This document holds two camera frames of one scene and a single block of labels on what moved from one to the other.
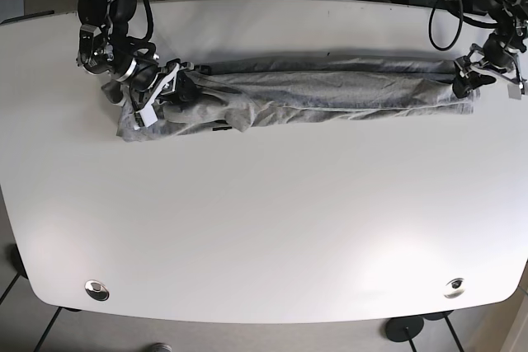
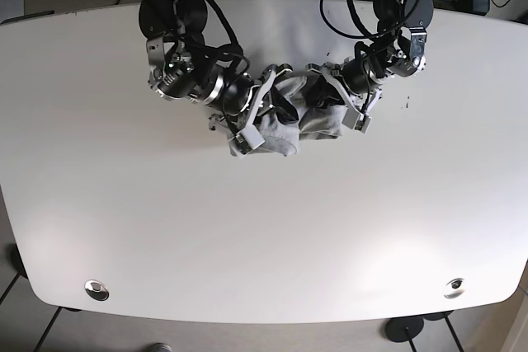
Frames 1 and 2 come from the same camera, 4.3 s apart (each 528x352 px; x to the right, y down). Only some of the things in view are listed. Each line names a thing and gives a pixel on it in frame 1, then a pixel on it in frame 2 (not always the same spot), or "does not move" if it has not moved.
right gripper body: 496,56 -> 329,95
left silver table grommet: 96,290 does not move
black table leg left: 19,265 does not move
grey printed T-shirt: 243,96 -> 315,120
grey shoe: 160,347 does not move
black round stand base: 402,329 does not move
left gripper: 148,89 -> 285,112
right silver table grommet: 454,288 does not move
